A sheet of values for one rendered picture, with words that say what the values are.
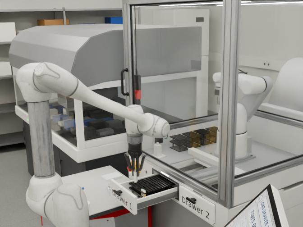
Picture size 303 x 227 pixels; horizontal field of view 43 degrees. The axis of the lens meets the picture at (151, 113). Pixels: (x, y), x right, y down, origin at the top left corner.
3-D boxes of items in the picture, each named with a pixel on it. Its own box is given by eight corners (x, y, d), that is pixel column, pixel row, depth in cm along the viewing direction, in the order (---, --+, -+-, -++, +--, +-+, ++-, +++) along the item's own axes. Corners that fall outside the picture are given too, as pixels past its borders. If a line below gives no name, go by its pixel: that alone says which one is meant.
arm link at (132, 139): (129, 129, 219) (129, 139, 221) (124, 134, 211) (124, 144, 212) (144, 130, 217) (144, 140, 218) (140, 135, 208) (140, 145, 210)
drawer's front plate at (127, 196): (134, 215, 213) (134, 197, 210) (110, 195, 236) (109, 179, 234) (137, 214, 214) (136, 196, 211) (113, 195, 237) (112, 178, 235)
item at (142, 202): (135, 211, 215) (135, 201, 213) (114, 193, 236) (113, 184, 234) (192, 192, 235) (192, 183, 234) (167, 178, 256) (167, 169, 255)
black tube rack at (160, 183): (144, 203, 222) (144, 193, 220) (129, 192, 236) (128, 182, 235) (175, 193, 234) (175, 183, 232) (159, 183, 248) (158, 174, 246)
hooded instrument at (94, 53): (84, 256, 313) (68, 31, 268) (22, 178, 464) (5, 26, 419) (199, 213, 376) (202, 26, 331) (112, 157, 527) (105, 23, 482)
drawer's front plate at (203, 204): (212, 224, 202) (213, 205, 199) (179, 203, 226) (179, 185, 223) (214, 224, 203) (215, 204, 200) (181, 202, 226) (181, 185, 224)
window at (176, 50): (219, 193, 199) (224, -1, 175) (135, 147, 269) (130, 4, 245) (220, 192, 199) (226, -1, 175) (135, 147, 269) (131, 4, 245)
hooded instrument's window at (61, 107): (77, 149, 293) (73, 90, 281) (16, 106, 438) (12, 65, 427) (195, 124, 352) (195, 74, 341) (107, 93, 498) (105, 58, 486)
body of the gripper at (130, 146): (144, 140, 218) (144, 156, 220) (129, 139, 220) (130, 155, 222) (140, 144, 211) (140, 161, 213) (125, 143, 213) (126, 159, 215)
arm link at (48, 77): (82, 73, 176) (64, 72, 185) (51, 55, 163) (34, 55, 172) (72, 100, 173) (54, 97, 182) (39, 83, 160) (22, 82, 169)
